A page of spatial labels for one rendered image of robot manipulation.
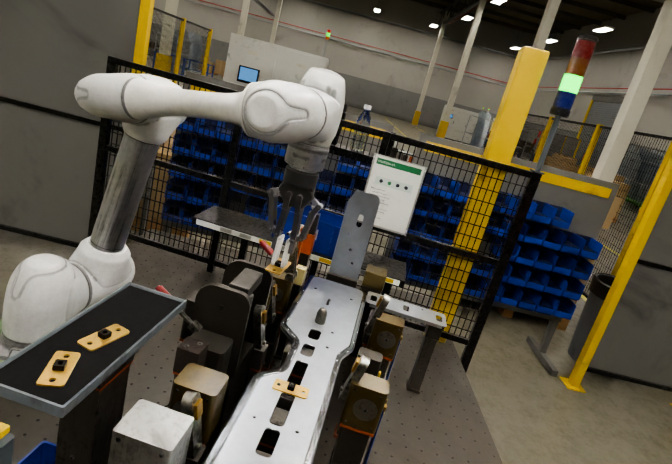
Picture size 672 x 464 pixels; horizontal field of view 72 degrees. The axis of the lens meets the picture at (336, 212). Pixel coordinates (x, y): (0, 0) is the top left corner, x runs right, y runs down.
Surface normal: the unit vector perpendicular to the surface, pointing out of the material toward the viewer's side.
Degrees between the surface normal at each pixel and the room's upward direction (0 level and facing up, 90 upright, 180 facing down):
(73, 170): 90
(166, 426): 0
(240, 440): 0
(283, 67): 90
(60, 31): 90
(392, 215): 90
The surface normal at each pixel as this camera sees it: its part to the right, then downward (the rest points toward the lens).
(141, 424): 0.25, -0.93
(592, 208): -0.03, 0.27
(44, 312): 0.58, 0.35
